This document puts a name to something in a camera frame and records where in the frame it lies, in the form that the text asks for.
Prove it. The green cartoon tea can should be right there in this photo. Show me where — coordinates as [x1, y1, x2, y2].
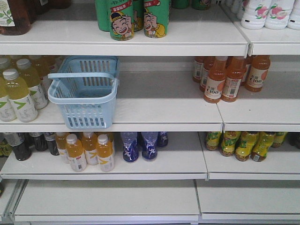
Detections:
[107, 0, 134, 41]
[143, 0, 169, 38]

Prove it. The orange juice bottle white cap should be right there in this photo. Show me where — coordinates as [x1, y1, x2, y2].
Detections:
[96, 134, 115, 172]
[66, 134, 87, 172]

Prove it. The blue sports drink bottle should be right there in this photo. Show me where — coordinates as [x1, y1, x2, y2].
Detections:
[120, 132, 139, 162]
[141, 132, 158, 161]

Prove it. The dark tea bottle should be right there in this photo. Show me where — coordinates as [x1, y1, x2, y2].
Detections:
[3, 132, 31, 161]

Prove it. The pale green juice bottle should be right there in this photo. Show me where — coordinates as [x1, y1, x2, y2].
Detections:
[3, 68, 38, 122]
[0, 77, 16, 122]
[16, 58, 48, 109]

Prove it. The yellow lemon tea bottle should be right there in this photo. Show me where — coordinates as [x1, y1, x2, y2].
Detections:
[220, 131, 241, 157]
[235, 131, 259, 162]

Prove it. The light blue plastic basket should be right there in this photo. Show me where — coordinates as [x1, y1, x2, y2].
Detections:
[48, 56, 120, 129]

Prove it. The white middle shelf board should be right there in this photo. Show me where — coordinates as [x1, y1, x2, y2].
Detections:
[0, 149, 207, 180]

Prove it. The white peach drink bottle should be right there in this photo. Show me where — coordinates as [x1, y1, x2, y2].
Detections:
[241, 0, 271, 30]

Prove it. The orange C100 drink bottle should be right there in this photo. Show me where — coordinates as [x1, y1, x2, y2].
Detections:
[204, 56, 228, 103]
[245, 55, 270, 92]
[221, 56, 246, 102]

